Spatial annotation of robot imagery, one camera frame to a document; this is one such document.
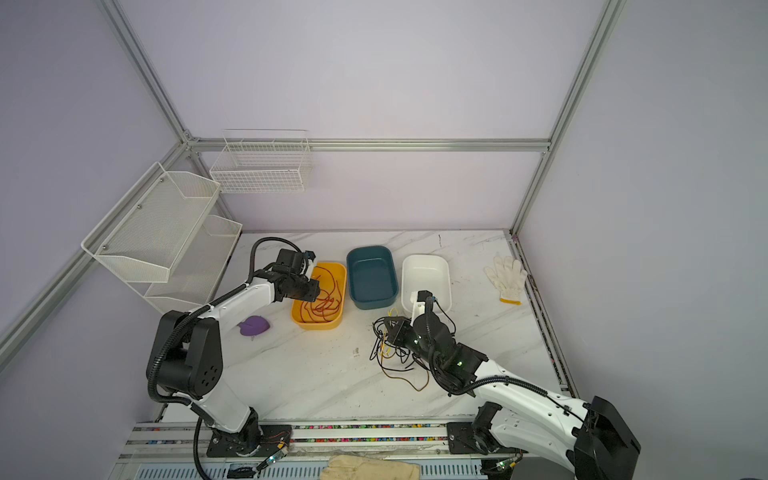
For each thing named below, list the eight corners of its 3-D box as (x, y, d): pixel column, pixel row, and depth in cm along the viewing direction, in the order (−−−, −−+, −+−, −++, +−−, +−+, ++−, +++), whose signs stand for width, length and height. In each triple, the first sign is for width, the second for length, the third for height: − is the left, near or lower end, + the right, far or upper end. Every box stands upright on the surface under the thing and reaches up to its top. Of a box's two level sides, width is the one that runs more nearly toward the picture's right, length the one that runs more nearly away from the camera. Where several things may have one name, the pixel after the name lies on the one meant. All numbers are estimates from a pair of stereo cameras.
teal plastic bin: (343, 308, 100) (340, 299, 95) (349, 255, 115) (348, 245, 111) (397, 308, 100) (397, 299, 96) (396, 255, 115) (397, 245, 111)
